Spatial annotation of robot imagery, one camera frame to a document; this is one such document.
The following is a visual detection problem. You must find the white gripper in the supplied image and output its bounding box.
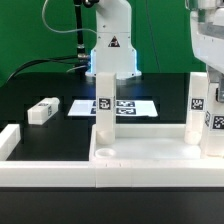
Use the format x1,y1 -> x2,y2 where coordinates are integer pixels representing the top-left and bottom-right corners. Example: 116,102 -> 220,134
190,8 -> 224,83

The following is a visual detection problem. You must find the white desk top tray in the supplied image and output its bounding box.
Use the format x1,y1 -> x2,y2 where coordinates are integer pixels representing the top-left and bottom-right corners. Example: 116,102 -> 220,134
89,124 -> 224,169

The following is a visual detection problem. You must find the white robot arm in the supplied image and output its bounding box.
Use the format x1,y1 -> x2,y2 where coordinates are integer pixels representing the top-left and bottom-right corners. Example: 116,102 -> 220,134
85,0 -> 224,80

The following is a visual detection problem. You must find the fiducial marker sheet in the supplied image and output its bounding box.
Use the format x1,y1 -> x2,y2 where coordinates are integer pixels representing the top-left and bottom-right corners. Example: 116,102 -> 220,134
68,100 -> 158,117

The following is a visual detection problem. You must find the white U-shaped fence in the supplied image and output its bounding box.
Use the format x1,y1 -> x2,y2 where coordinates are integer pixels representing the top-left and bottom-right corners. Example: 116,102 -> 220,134
0,124 -> 224,188

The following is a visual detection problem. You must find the black corrugated hose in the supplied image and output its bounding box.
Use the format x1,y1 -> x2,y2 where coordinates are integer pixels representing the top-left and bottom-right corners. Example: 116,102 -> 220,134
73,0 -> 86,58

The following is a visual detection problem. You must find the black cable bundle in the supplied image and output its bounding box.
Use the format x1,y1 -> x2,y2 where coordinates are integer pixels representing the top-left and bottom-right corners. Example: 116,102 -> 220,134
6,55 -> 92,83

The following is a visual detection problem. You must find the grey cable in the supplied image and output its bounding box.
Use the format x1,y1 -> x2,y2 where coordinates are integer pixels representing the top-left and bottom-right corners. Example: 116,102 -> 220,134
41,0 -> 99,36

